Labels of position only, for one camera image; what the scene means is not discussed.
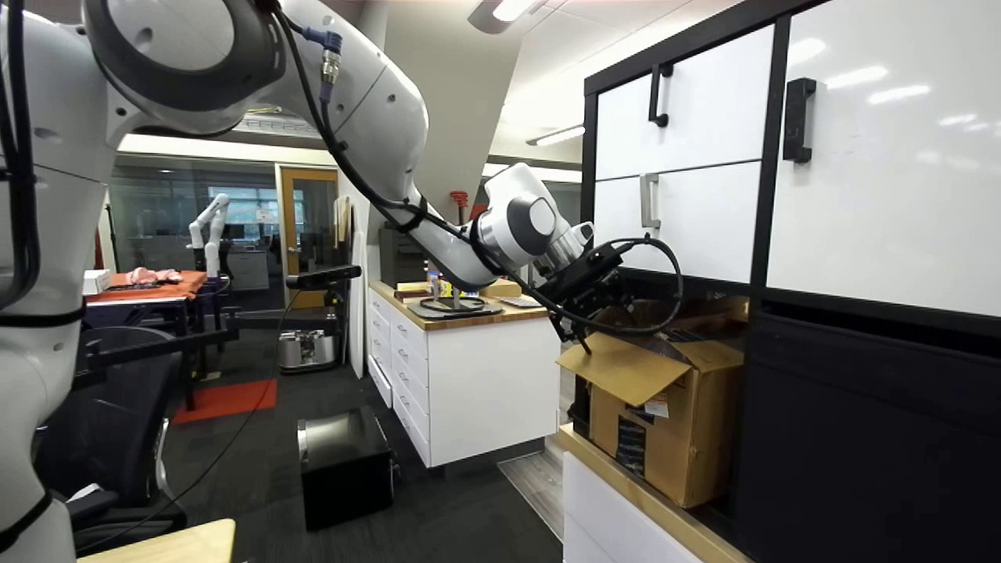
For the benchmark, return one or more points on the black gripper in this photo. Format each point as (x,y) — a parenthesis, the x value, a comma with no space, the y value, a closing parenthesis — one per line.
(582,290)

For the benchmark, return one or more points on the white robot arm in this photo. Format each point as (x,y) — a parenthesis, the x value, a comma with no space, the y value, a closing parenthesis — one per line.
(194,67)

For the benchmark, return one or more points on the white kitchen island cabinet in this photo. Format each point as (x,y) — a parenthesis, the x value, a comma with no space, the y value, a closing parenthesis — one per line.
(463,385)

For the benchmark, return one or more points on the open cardboard box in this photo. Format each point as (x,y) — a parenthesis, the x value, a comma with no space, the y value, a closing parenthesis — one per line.
(663,407)

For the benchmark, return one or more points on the lower left white drawer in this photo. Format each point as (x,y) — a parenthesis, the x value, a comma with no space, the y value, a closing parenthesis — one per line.
(705,217)

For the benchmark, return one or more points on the white drawer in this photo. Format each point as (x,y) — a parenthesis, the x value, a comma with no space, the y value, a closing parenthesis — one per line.
(705,217)
(708,112)

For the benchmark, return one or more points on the upper left white drawer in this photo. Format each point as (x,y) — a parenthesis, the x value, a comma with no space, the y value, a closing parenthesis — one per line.
(708,112)

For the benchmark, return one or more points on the white counter drawer cabinet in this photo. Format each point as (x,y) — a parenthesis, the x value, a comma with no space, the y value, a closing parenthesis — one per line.
(611,518)

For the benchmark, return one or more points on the black cube shelf cabinet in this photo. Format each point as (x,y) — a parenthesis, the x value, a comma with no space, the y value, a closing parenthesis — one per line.
(783,138)

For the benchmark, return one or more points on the black floor box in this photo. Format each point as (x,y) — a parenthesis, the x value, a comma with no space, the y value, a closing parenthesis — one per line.
(346,466)

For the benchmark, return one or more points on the red floor mat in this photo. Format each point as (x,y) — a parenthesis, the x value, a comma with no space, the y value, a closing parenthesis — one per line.
(224,403)

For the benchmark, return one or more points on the black fabric storage bin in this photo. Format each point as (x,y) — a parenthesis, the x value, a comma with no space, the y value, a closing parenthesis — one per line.
(866,449)

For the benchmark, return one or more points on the right white cabinet door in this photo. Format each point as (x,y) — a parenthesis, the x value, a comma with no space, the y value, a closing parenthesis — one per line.
(900,197)

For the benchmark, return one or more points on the table with orange top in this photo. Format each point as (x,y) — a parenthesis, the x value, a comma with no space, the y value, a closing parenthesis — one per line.
(179,301)

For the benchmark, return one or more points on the black office chair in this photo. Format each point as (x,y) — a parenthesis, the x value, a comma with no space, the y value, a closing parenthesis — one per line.
(101,452)

